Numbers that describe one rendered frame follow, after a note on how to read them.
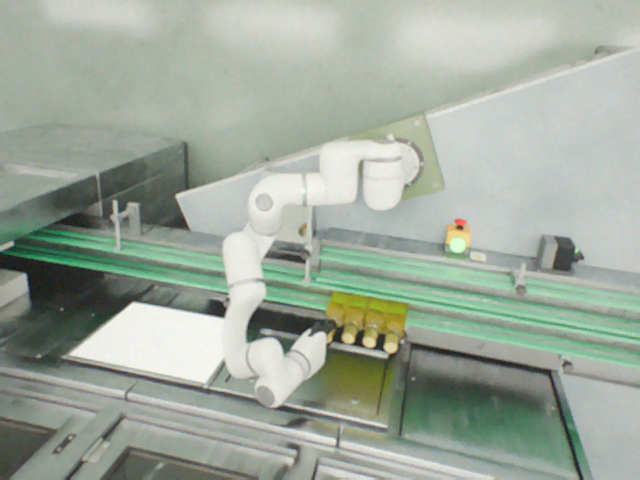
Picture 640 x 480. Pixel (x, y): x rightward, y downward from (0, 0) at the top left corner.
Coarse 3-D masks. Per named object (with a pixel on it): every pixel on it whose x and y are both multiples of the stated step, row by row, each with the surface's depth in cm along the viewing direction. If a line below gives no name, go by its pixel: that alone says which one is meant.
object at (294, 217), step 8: (264, 176) 164; (288, 208) 174; (296, 208) 173; (304, 208) 172; (288, 216) 175; (296, 216) 174; (304, 216) 173; (288, 224) 176; (296, 224) 175; (280, 232) 173; (288, 232) 174; (296, 232) 174; (288, 240) 170; (296, 240) 169; (304, 240) 169
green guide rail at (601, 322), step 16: (336, 272) 163; (368, 288) 155; (384, 288) 155; (400, 288) 156; (416, 288) 157; (432, 288) 157; (464, 304) 150; (480, 304) 150; (496, 304) 151; (512, 304) 152; (528, 304) 152; (544, 320) 146; (560, 320) 145; (576, 320) 146; (592, 320) 147; (608, 320) 148; (624, 320) 148
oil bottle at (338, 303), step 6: (336, 294) 156; (342, 294) 157; (348, 294) 157; (330, 300) 153; (336, 300) 153; (342, 300) 153; (348, 300) 154; (330, 306) 149; (336, 306) 150; (342, 306) 150; (330, 312) 147; (336, 312) 147; (342, 312) 147; (336, 318) 147; (342, 318) 148; (342, 324) 149
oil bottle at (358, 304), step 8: (352, 296) 156; (360, 296) 157; (368, 296) 157; (352, 304) 152; (360, 304) 152; (368, 304) 154; (352, 312) 148; (360, 312) 148; (344, 320) 147; (352, 320) 146; (360, 320) 146; (360, 328) 147
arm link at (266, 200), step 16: (272, 176) 125; (288, 176) 126; (304, 176) 127; (256, 192) 122; (272, 192) 123; (288, 192) 125; (304, 192) 126; (256, 208) 122; (272, 208) 123; (256, 224) 127; (272, 224) 127
